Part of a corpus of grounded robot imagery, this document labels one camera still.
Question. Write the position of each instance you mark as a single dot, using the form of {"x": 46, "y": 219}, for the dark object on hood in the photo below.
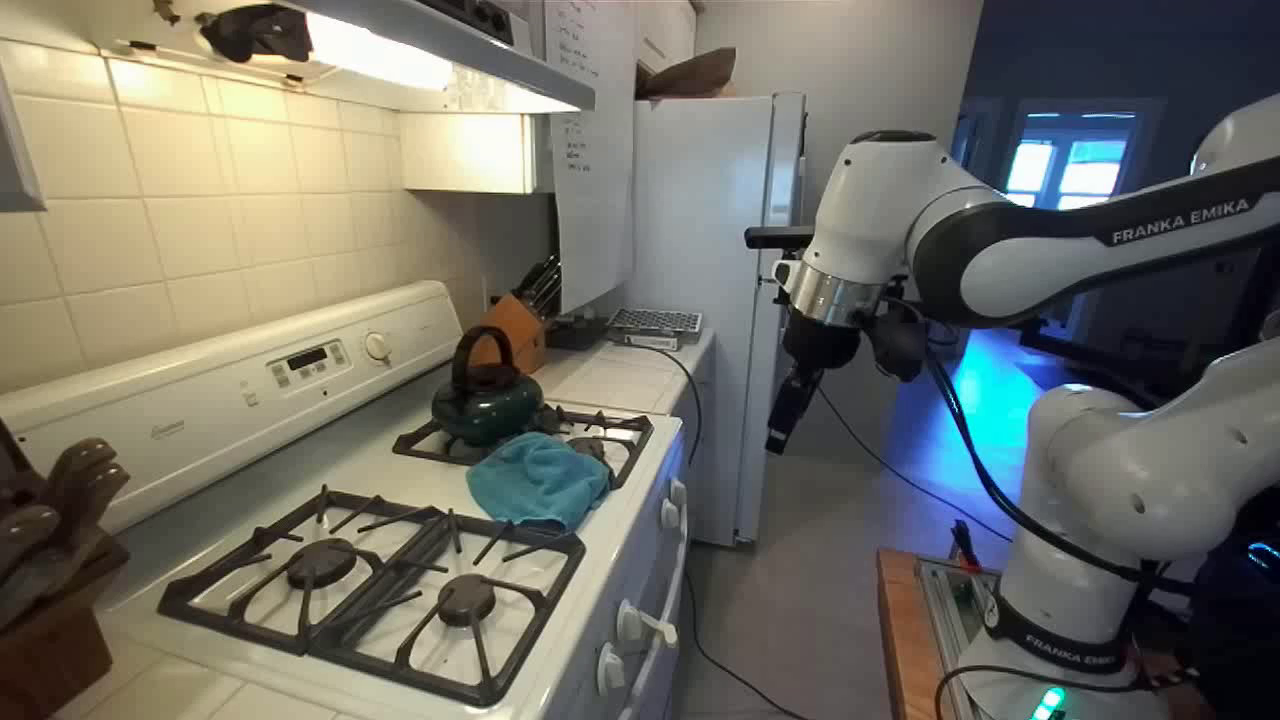
{"x": 260, "y": 29}

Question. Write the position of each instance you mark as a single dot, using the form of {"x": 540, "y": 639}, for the black camera boom rod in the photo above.
{"x": 782, "y": 237}

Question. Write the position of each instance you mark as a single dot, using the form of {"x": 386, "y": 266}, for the wooden knife block with knives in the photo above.
{"x": 521, "y": 334}

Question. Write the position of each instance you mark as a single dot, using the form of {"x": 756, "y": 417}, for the teal terry towel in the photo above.
{"x": 540, "y": 481}

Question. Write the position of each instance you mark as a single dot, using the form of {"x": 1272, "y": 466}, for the black stove burner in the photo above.
{"x": 465, "y": 602}
{"x": 321, "y": 563}

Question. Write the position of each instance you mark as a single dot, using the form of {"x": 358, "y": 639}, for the black cast iron stove grate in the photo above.
{"x": 613, "y": 431}
{"x": 403, "y": 564}

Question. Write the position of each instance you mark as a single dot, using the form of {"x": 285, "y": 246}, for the brown wooden bowl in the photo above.
{"x": 684, "y": 77}

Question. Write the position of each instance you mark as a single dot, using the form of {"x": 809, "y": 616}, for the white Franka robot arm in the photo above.
{"x": 1133, "y": 466}

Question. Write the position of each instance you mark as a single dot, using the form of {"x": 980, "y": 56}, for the white cabinet with handwriting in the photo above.
{"x": 592, "y": 163}

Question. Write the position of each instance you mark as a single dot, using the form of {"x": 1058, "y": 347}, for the dark knife block with knives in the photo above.
{"x": 52, "y": 643}

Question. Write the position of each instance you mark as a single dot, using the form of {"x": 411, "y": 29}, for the dark green kettle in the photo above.
{"x": 484, "y": 407}

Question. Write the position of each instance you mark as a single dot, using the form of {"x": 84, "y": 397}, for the white gas stove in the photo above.
{"x": 335, "y": 460}

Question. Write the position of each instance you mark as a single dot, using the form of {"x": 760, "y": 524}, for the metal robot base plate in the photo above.
{"x": 962, "y": 625}

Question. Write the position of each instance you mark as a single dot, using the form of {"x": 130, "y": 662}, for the steel range hood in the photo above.
{"x": 440, "y": 41}

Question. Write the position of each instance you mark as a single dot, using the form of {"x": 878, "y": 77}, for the white refrigerator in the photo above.
{"x": 704, "y": 266}

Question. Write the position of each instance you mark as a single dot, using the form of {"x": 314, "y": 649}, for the metal tray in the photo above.
{"x": 663, "y": 324}

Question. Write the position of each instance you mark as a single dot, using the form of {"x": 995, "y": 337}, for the white stove knob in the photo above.
{"x": 610, "y": 670}
{"x": 643, "y": 625}
{"x": 675, "y": 488}
{"x": 677, "y": 521}

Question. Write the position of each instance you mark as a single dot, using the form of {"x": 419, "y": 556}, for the red black clamp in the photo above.
{"x": 962, "y": 546}

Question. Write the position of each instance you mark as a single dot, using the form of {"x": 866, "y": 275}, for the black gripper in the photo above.
{"x": 823, "y": 347}

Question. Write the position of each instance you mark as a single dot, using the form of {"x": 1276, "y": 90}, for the wooden table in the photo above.
{"x": 906, "y": 643}

